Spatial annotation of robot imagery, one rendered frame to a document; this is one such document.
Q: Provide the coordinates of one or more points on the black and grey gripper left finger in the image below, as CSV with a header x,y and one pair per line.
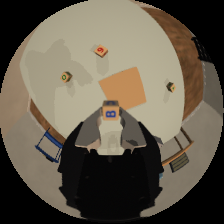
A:
x,y
84,137

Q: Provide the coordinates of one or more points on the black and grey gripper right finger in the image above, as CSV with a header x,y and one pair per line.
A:
x,y
135,136

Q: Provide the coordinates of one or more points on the orange flat mat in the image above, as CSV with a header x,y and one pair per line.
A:
x,y
126,87

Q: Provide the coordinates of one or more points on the tan letter block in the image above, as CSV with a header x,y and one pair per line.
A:
x,y
101,51
171,87
66,76
110,110

